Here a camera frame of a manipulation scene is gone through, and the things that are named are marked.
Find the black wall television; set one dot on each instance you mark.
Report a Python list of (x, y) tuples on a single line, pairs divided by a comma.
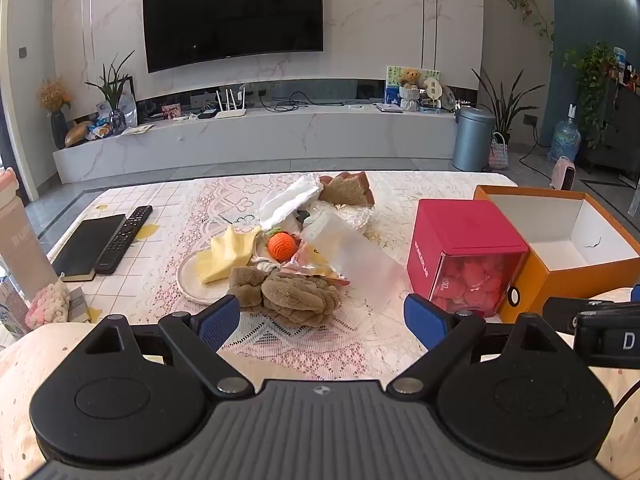
[(230, 10)]

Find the grey blue trash can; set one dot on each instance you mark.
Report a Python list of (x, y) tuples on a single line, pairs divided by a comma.
[(472, 140)]

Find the orange crochet ball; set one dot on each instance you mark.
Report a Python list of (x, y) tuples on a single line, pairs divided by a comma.
[(281, 246)]

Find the frosted plastic bag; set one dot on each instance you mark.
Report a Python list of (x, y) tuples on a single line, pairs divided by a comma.
[(360, 255)]

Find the white tissue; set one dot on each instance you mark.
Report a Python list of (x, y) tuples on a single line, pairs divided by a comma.
[(290, 200)]

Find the woven basket bag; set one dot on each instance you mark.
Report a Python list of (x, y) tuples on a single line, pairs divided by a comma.
[(498, 156)]

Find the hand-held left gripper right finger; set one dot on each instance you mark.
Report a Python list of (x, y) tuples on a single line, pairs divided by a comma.
[(424, 319)]

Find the black notebook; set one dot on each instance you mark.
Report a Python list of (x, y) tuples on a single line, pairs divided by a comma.
[(87, 247)]

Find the round beige sign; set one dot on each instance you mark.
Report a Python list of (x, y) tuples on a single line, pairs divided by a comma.
[(432, 91)]

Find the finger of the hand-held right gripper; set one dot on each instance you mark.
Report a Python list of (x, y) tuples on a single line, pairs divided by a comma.
[(557, 310)]

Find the red box with clear window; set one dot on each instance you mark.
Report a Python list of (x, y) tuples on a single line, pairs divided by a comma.
[(465, 230)]

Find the tall leafy floor plant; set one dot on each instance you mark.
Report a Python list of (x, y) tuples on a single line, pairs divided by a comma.
[(505, 105)]

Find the blue water jug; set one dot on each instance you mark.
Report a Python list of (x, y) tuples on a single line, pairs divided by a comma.
[(565, 141)]

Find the white round plate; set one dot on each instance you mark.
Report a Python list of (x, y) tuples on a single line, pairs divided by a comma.
[(192, 285)]

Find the black remote control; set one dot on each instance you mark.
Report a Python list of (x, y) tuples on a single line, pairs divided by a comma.
[(122, 240)]

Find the green picture card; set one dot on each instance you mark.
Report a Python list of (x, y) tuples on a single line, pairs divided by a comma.
[(392, 85)]

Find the brown fuzzy plush cloth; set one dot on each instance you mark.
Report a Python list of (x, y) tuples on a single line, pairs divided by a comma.
[(295, 297)]

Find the yellow cloth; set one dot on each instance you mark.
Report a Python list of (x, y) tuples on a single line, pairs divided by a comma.
[(225, 257)]

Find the dried flowers in dark vase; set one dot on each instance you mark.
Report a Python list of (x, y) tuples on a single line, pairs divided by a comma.
[(56, 110)]

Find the pink photo frame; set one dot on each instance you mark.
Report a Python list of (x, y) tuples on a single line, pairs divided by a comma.
[(171, 111)]

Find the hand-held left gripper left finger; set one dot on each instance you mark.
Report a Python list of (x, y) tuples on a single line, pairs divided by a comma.
[(217, 319)]

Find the pink space heater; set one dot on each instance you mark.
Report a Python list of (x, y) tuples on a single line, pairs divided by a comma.
[(562, 174)]

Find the golden brown ornament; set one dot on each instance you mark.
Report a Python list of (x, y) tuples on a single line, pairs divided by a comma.
[(77, 134)]

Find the blue white snack bags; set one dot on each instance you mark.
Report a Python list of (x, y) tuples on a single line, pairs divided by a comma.
[(102, 127)]

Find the green plant in glass vase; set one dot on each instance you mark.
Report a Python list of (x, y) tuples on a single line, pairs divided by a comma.
[(114, 90)]

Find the white router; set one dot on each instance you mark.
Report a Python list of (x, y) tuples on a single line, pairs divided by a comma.
[(230, 112)]

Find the pink orange snack packet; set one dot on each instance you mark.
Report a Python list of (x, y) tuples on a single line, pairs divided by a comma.
[(310, 262)]

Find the bushy green potted plant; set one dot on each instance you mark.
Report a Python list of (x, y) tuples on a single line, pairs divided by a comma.
[(595, 75)]

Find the orange cardboard box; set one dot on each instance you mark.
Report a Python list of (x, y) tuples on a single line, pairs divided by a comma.
[(560, 240)]

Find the loose papers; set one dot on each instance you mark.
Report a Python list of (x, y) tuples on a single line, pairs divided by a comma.
[(137, 130)]

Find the hanging vine plant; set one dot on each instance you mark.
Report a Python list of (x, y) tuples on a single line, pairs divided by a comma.
[(525, 5)]

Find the large white pink-lid bottle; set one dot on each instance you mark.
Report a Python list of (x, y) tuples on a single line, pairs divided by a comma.
[(22, 245)]

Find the white marble television console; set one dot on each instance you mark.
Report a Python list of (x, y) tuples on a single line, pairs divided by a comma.
[(250, 142)]

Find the checkered lemon print tablecloth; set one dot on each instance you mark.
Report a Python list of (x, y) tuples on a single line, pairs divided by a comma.
[(150, 280)]

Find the brown teddy bear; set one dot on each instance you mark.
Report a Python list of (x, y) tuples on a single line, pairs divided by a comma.
[(410, 87)]

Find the black cabinet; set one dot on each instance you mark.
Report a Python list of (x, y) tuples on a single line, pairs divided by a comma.
[(617, 130)]

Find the pink white knit pouch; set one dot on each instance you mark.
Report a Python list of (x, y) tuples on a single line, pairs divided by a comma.
[(47, 305)]

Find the small black box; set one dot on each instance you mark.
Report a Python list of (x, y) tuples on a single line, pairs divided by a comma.
[(206, 114)]

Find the small black clip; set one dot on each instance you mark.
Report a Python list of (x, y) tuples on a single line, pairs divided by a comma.
[(302, 217)]

